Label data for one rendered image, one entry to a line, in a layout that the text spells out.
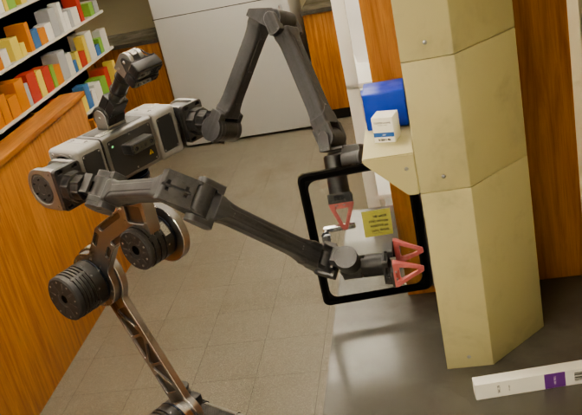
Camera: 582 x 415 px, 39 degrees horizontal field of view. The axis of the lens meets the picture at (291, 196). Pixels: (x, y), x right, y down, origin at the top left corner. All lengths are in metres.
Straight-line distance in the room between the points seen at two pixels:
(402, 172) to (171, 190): 0.52
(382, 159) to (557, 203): 0.65
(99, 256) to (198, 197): 1.14
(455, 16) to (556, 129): 0.59
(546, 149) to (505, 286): 0.41
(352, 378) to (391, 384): 0.11
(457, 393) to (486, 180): 0.50
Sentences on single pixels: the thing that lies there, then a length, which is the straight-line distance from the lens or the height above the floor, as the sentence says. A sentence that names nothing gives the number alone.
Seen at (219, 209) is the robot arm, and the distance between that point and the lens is 1.90.
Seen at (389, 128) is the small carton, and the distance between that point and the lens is 1.85.
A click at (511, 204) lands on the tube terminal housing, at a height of 1.32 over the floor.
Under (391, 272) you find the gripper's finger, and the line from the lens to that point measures 1.99.
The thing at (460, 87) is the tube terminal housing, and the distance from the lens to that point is 1.74.
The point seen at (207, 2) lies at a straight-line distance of 6.82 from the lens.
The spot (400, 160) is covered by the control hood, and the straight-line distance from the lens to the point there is 1.79.
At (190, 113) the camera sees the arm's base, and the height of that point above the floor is 1.48.
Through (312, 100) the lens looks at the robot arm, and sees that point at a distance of 2.26.
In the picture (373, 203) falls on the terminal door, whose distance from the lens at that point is 2.15.
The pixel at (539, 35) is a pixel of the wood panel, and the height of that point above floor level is 1.63.
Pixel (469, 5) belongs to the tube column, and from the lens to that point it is 1.75.
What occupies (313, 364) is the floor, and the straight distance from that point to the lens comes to 3.83.
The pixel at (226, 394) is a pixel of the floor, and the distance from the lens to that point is 3.79.
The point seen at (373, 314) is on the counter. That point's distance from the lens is 2.30.
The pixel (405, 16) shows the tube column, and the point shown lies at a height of 1.80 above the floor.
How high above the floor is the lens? 2.14
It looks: 22 degrees down
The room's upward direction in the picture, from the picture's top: 12 degrees counter-clockwise
